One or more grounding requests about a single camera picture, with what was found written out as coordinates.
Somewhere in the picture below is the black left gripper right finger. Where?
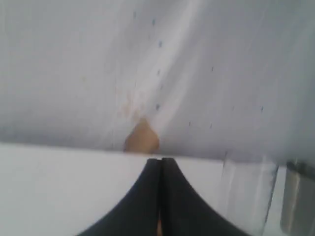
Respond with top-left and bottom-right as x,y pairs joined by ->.
160,158 -> 247,236

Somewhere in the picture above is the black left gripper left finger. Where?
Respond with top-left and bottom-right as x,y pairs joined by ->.
79,159 -> 161,236

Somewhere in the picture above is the white stained backdrop sheet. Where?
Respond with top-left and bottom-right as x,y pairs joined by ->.
0,0 -> 315,163

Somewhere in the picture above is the stainless steel cup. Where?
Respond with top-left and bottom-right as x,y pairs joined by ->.
280,161 -> 315,236

